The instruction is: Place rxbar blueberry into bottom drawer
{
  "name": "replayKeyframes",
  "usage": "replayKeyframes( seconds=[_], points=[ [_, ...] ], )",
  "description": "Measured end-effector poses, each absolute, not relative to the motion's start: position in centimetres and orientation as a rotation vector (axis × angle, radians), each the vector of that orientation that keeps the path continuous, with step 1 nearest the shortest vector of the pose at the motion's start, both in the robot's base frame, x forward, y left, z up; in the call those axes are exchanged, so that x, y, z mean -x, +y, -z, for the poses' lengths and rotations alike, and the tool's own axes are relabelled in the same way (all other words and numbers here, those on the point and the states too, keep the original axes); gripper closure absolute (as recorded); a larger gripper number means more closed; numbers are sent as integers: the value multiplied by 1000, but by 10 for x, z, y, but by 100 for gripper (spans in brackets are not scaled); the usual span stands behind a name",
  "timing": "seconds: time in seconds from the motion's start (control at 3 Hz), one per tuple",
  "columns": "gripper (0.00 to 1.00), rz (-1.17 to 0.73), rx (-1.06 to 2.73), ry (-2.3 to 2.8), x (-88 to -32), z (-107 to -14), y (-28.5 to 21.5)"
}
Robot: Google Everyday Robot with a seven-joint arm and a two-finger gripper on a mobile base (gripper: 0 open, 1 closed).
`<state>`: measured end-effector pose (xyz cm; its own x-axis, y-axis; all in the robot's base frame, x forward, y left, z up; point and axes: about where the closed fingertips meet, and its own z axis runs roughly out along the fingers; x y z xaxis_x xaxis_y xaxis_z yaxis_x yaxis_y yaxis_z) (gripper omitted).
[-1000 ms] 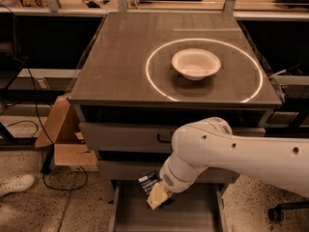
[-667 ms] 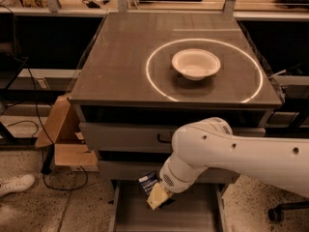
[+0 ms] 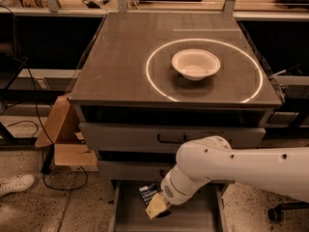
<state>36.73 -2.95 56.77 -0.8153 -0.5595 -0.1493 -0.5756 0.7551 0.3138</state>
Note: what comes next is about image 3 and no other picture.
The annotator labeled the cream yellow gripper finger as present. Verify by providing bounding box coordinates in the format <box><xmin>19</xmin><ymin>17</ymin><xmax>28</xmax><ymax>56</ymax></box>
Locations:
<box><xmin>146</xmin><ymin>192</ymin><xmax>171</xmax><ymax>219</ymax></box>

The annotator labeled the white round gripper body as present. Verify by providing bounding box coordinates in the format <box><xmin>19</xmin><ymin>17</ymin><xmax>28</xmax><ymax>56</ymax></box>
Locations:
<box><xmin>160</xmin><ymin>165</ymin><xmax>202</xmax><ymax>205</ymax></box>

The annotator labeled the blue rxbar blueberry wrapper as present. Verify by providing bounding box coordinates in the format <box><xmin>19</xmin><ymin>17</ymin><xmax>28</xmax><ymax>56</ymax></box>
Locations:
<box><xmin>138</xmin><ymin>183</ymin><xmax>157</xmax><ymax>206</ymax></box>

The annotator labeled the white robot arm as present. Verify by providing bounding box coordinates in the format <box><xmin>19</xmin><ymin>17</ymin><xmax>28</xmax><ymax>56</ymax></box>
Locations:
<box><xmin>146</xmin><ymin>136</ymin><xmax>309</xmax><ymax>218</ymax></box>

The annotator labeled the grey open bottom drawer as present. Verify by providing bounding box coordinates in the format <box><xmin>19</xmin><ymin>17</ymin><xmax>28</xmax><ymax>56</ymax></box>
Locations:
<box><xmin>108</xmin><ymin>181</ymin><xmax>228</xmax><ymax>232</ymax></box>

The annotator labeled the grey middle drawer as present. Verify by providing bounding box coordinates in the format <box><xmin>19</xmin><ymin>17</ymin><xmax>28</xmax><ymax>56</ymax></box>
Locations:
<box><xmin>98</xmin><ymin>160</ymin><xmax>174</xmax><ymax>181</ymax></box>

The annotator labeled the grey top drawer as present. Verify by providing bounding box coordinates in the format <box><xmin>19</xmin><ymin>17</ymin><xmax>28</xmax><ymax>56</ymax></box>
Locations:
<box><xmin>79</xmin><ymin>123</ymin><xmax>266</xmax><ymax>154</ymax></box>

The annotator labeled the grey drawer cabinet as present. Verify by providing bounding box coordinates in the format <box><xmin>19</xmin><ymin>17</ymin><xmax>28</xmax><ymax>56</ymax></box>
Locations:
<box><xmin>69</xmin><ymin>11</ymin><xmax>284</xmax><ymax>232</ymax></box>

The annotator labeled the black office chair base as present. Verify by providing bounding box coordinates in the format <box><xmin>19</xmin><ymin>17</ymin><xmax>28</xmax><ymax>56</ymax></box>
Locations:
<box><xmin>267</xmin><ymin>201</ymin><xmax>309</xmax><ymax>223</ymax></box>

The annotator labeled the brown cardboard box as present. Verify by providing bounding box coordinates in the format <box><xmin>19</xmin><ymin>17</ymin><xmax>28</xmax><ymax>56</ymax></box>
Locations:
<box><xmin>35</xmin><ymin>95</ymin><xmax>98</xmax><ymax>174</ymax></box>

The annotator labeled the white paper bowl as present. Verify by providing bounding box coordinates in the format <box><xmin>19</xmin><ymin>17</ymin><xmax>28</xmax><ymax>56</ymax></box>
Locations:
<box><xmin>171</xmin><ymin>48</ymin><xmax>221</xmax><ymax>81</ymax></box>

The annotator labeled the white sneaker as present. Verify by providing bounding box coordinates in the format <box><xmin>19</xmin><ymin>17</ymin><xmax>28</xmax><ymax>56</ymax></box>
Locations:
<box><xmin>0</xmin><ymin>174</ymin><xmax>36</xmax><ymax>197</ymax></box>

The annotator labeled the black floor cable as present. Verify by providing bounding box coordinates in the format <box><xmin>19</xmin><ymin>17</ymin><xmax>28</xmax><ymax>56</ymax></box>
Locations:
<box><xmin>0</xmin><ymin>3</ymin><xmax>89</xmax><ymax>191</ymax></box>

